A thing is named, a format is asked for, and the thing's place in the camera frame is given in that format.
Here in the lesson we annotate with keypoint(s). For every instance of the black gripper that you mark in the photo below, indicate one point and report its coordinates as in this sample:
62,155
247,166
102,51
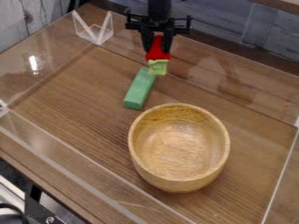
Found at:
145,24

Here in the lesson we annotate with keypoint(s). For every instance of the red plush fruit green stem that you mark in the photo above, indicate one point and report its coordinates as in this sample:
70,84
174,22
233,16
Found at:
157,58

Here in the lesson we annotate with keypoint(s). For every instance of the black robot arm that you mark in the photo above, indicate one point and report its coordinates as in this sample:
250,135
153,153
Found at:
159,10

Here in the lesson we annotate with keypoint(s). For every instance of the green rectangular block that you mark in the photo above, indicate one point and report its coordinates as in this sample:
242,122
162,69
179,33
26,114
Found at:
139,89

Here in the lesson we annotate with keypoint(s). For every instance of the wooden bowl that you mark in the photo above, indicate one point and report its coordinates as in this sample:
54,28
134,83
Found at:
179,147

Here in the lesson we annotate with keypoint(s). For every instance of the clear acrylic corner bracket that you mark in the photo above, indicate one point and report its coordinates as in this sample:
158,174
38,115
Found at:
94,33

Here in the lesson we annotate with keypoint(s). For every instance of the clear acrylic front wall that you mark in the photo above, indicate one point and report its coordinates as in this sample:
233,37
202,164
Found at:
88,188

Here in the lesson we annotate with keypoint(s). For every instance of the black table leg frame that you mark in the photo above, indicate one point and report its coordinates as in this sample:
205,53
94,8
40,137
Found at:
35,213

